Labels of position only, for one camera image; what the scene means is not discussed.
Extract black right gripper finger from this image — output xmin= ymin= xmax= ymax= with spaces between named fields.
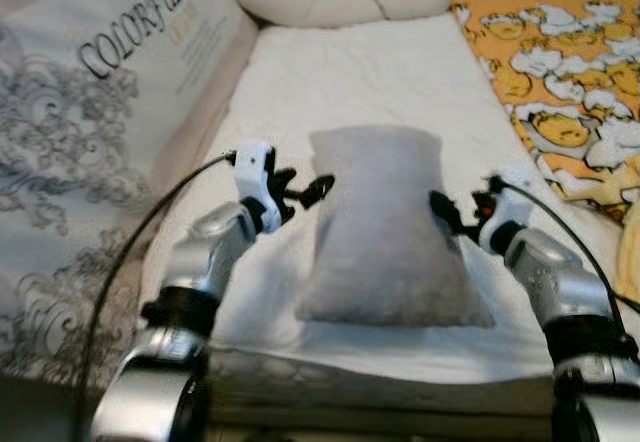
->
xmin=430 ymin=190 xmax=466 ymax=238

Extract grey plush pillow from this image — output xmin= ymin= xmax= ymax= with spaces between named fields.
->
xmin=293 ymin=125 xmax=496 ymax=328

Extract white quilted mattress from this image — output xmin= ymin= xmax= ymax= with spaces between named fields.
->
xmin=140 ymin=12 xmax=640 ymax=433

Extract yellow egg print blanket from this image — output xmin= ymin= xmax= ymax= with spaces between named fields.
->
xmin=450 ymin=0 xmax=640 ymax=303

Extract grey printed fabric panel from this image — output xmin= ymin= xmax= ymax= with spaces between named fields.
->
xmin=0 ymin=0 xmax=256 ymax=383

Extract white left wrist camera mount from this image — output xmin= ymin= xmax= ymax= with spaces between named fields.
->
xmin=232 ymin=142 xmax=283 ymax=233

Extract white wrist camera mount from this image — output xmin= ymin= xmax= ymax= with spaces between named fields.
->
xmin=232 ymin=142 xmax=283 ymax=233
xmin=478 ymin=167 xmax=536 ymax=248

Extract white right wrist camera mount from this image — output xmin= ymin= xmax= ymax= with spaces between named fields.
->
xmin=478 ymin=167 xmax=536 ymax=248

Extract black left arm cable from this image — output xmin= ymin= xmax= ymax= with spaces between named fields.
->
xmin=75 ymin=152 xmax=239 ymax=442

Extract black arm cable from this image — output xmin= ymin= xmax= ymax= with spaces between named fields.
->
xmin=75 ymin=152 xmax=239 ymax=442
xmin=500 ymin=182 xmax=640 ymax=313

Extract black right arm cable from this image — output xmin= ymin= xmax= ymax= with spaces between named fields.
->
xmin=500 ymin=182 xmax=640 ymax=313

